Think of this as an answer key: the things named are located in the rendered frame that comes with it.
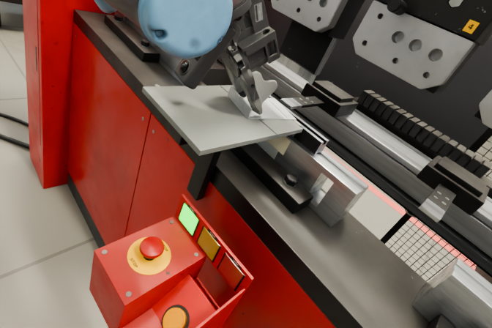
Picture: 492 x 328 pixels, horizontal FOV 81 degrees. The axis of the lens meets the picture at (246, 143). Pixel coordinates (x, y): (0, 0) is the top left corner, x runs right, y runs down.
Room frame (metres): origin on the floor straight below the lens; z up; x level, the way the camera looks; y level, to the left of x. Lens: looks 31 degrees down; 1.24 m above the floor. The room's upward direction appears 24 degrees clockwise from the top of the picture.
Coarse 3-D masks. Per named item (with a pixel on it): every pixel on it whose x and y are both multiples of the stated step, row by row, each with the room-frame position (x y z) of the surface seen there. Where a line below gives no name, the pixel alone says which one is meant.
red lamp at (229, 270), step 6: (228, 258) 0.32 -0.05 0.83; (222, 264) 0.32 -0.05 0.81; (228, 264) 0.31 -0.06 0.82; (234, 264) 0.31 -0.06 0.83; (222, 270) 0.32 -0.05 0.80; (228, 270) 0.31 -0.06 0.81; (234, 270) 0.31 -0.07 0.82; (228, 276) 0.31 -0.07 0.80; (234, 276) 0.30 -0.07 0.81; (240, 276) 0.30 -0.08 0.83; (228, 282) 0.31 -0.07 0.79; (234, 282) 0.30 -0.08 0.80; (234, 288) 0.30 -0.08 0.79
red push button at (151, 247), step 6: (144, 240) 0.30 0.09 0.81; (150, 240) 0.30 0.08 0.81; (156, 240) 0.31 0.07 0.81; (144, 246) 0.29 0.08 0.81; (150, 246) 0.29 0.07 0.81; (156, 246) 0.30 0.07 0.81; (162, 246) 0.30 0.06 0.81; (144, 252) 0.28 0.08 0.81; (150, 252) 0.28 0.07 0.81; (156, 252) 0.29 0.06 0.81; (162, 252) 0.30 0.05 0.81; (150, 258) 0.29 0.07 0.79
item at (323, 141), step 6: (270, 96) 0.64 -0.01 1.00; (294, 114) 0.60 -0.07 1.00; (300, 120) 0.58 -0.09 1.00; (300, 126) 0.55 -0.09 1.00; (306, 126) 0.57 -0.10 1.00; (306, 132) 0.54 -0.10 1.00; (312, 132) 0.56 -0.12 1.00; (300, 138) 0.55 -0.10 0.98; (306, 138) 0.54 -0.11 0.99; (312, 138) 0.53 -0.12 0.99; (318, 138) 0.53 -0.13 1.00; (324, 138) 0.54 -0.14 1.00; (306, 144) 0.54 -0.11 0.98; (312, 144) 0.53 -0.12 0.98; (318, 144) 0.52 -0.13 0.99; (324, 144) 0.54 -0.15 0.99; (312, 150) 0.53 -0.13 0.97; (318, 150) 0.53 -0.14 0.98
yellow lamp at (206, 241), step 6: (204, 228) 0.35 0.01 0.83; (204, 234) 0.35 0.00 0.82; (210, 234) 0.35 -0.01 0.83; (198, 240) 0.35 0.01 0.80; (204, 240) 0.35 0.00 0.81; (210, 240) 0.34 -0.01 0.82; (204, 246) 0.34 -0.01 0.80; (210, 246) 0.34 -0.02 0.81; (216, 246) 0.33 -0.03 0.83; (210, 252) 0.34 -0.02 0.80; (216, 252) 0.33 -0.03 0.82; (210, 258) 0.33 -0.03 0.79
